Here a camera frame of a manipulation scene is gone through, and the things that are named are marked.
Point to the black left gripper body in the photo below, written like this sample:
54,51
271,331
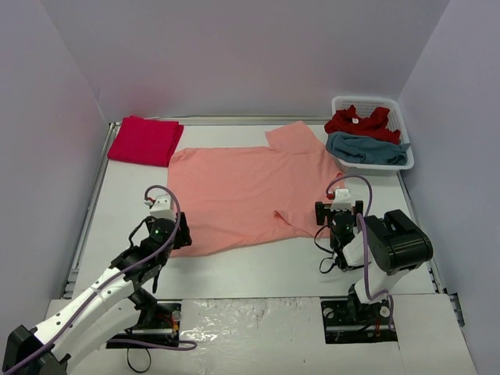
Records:
183,233

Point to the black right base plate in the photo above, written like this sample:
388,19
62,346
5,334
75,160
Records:
346,321

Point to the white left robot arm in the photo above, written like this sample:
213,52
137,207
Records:
115,302

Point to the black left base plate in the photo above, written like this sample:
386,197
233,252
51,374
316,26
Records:
162,329

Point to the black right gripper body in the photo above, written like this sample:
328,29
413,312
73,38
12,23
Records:
321,211

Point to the salmon pink t-shirt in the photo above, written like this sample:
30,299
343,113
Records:
240,197

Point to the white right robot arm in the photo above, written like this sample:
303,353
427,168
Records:
385,249

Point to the white plastic laundry basket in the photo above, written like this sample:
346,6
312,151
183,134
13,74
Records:
364,107

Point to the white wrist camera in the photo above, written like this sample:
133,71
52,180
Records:
342,201
161,207

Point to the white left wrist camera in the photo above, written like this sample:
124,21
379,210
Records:
161,207

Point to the blue-grey t-shirt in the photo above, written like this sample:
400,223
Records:
366,150

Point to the dark red t-shirt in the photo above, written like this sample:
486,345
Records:
375,126

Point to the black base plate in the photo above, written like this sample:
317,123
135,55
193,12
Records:
162,329
346,321

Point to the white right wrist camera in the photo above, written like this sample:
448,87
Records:
342,201

